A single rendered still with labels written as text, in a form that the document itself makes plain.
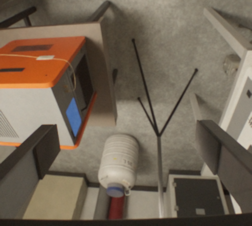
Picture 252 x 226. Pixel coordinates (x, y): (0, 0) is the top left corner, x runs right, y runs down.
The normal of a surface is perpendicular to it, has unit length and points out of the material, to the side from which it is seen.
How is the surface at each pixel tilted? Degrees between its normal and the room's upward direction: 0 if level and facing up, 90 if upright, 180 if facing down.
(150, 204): 90
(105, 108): 0
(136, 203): 90
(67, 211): 90
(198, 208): 90
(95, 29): 0
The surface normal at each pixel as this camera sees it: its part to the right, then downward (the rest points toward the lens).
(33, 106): -0.10, 0.64
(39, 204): -0.07, -0.77
